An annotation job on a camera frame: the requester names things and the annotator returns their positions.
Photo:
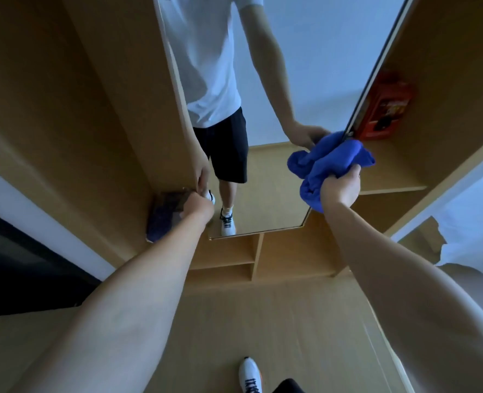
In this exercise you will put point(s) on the tall mirror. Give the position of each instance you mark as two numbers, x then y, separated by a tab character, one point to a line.
307	57

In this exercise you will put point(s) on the white sneaker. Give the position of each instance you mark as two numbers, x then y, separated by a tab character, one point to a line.
250	376

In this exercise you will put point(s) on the light wooden wardrobe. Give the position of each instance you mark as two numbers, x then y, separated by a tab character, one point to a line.
82	98

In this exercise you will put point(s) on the blue microfibre cloth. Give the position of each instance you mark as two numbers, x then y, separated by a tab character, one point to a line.
327	163

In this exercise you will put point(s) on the person's right forearm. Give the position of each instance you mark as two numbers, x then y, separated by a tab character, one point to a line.
421	290

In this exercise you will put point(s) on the person's right hand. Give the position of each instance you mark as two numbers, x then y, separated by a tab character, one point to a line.
341	188

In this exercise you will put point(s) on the black framed glass door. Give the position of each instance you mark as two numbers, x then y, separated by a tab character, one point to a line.
20	274

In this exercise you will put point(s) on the black shorts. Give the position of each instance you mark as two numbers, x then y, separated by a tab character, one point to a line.
288	386

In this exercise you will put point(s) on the white bed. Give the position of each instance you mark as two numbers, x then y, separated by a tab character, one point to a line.
474	229

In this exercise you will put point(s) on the clear bag of slippers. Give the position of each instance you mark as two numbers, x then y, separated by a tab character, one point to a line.
163	216

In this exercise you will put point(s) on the person's left forearm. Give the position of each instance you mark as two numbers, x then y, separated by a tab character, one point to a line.
114	311

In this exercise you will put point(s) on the person's left hand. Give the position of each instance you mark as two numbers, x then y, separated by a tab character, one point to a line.
198	208

